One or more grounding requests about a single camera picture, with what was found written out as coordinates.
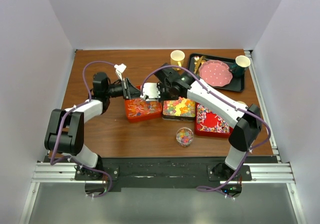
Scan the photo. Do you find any yellow mug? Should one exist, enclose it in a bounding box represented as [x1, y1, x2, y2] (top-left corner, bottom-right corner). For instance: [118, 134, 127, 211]
[170, 50, 185, 71]

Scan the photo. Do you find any gold tin of gummies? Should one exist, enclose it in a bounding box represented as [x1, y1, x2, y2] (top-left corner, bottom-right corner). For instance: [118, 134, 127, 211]
[162, 97, 196, 121]

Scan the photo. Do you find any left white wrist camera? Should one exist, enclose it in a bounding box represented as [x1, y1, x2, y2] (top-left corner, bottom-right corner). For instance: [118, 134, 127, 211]
[113, 63, 127, 80]

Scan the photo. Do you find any black serving tray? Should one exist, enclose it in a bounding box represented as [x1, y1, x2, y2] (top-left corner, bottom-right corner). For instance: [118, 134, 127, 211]
[187, 53, 245, 92]

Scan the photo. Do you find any clear plastic jar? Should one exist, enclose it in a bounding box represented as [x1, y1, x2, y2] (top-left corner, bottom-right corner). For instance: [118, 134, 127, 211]
[175, 127, 194, 147]

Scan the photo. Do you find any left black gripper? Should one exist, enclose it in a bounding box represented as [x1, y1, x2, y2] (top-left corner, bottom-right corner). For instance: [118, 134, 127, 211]
[104, 77, 141, 101]

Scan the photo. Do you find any orange tray of candies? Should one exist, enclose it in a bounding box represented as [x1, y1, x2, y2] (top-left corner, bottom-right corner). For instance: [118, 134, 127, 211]
[124, 98, 163, 123]

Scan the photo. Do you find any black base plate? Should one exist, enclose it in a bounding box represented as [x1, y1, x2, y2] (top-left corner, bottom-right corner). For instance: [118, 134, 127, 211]
[74, 156, 276, 193]

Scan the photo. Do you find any aluminium frame rail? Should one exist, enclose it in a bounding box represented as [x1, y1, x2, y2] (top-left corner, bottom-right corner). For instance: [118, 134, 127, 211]
[31, 162, 296, 184]

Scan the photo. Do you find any pink dotted plate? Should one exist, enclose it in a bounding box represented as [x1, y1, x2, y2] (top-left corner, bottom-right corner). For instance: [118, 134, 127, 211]
[199, 60, 233, 87]

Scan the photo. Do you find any gold fork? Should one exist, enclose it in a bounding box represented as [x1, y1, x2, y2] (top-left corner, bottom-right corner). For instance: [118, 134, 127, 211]
[193, 56, 200, 74]

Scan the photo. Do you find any dark green mug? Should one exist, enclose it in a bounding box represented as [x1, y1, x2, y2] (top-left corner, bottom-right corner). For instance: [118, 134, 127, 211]
[229, 55, 251, 78]

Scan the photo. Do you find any gold knife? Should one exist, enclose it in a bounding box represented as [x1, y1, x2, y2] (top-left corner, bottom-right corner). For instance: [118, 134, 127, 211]
[196, 56, 205, 74]

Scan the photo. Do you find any red tray of lollipops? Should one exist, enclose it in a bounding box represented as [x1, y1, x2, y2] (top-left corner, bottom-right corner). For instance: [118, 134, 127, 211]
[194, 103, 233, 138]

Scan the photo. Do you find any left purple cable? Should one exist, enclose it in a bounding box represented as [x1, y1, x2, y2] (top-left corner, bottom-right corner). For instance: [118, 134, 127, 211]
[49, 60, 113, 198]

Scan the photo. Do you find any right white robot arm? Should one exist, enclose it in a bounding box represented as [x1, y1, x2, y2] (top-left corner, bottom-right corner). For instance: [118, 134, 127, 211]
[141, 64, 264, 180]

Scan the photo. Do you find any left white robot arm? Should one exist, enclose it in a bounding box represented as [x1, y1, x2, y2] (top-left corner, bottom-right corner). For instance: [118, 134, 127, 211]
[44, 72, 141, 180]

